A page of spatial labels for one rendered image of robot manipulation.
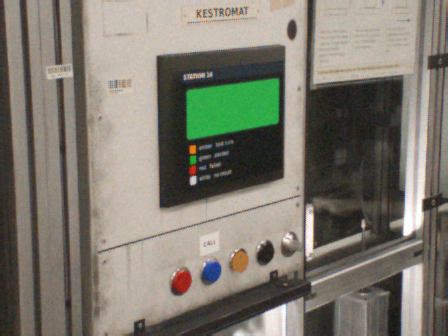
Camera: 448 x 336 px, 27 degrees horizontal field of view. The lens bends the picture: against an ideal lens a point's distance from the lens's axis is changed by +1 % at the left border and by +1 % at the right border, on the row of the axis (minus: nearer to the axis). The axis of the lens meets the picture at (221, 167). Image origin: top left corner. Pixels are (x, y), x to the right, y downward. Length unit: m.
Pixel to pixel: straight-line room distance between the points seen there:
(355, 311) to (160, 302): 0.84
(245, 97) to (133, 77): 0.19
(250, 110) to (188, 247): 0.21
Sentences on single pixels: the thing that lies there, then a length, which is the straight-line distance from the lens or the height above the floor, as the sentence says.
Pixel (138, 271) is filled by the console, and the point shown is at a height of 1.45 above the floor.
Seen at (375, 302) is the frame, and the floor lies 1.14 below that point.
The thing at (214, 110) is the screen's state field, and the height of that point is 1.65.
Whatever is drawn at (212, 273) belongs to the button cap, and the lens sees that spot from 1.33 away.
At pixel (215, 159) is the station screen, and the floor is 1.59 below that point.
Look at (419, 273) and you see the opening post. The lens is 1.86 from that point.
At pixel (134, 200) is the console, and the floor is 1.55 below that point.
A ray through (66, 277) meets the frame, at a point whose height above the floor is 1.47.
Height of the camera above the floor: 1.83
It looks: 12 degrees down
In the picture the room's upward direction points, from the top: straight up
